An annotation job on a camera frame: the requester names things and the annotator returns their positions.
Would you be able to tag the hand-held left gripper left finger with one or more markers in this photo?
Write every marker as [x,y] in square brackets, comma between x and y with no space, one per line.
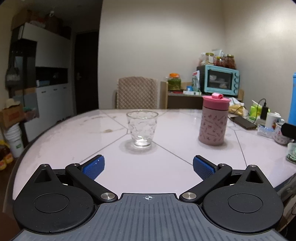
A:
[93,166]

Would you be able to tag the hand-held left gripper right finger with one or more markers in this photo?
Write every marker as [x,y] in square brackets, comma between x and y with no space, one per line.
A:
[203,168]

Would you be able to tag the pink patterned bottle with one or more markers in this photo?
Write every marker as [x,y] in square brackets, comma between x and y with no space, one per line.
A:
[212,127]

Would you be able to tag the clear dimpled glass cup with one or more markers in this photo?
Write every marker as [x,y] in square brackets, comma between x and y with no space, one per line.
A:
[142,129]

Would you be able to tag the floral mug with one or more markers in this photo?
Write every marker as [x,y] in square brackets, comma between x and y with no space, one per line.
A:
[281,138]

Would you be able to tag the white mug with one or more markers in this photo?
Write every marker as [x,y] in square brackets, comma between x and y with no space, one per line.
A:
[272,119]

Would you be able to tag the pale green container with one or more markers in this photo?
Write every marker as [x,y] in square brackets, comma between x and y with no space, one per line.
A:
[291,153]

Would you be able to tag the clear plastic packet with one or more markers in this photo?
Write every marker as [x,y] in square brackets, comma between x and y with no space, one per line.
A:
[266,132]

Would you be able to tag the black charger plug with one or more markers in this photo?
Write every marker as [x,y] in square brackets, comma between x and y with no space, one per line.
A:
[264,113]

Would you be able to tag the blue container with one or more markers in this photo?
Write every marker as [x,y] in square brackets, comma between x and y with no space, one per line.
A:
[292,97]

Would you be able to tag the green tissue pack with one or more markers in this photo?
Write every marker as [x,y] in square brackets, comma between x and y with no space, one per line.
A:
[254,110]

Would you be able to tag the black power bank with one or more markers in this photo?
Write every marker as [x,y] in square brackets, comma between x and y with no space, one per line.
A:
[244,122]

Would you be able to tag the yellow snack bag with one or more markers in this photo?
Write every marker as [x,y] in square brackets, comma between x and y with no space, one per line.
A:
[239,110]

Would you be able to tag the wooden side shelf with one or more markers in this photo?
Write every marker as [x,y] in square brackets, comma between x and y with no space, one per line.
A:
[182,102]

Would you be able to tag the teal toaster oven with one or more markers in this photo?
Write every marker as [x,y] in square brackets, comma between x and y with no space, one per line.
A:
[235,83]

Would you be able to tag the colourful cloth pile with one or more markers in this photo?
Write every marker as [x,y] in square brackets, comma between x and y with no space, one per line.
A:
[30,113]

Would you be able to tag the chair with beige quilted cover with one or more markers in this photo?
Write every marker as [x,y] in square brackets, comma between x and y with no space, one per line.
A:
[136,92]

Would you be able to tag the green jar with orange lid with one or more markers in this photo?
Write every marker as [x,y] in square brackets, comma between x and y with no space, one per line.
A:
[174,84]

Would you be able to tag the glass jar of red food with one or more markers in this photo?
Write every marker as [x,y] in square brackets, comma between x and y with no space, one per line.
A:
[229,62]
[218,62]

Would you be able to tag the red white packet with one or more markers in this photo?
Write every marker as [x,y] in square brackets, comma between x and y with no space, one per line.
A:
[196,75]

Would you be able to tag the printed cardboard box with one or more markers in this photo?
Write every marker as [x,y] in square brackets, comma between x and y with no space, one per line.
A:
[11,117]

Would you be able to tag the dark door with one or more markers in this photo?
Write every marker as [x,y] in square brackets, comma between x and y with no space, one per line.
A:
[87,69]

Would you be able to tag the pale blue box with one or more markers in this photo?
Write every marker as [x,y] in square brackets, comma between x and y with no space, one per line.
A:
[42,83]

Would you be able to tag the straw hat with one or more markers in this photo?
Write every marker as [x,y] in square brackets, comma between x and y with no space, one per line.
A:
[11,103]

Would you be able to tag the glass jar with yellow lid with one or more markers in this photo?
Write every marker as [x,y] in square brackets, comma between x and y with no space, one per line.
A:
[208,59]

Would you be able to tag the white tall cabinet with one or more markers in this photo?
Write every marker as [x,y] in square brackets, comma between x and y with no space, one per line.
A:
[53,55]

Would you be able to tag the grey hanging bag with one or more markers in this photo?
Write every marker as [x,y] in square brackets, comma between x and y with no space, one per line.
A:
[13,74]

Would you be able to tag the dark brown cardboard boxes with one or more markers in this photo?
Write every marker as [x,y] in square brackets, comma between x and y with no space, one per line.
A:
[53,25]

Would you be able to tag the light brown cardboard box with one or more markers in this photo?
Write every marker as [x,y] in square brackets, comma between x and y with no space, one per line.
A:
[20,18]

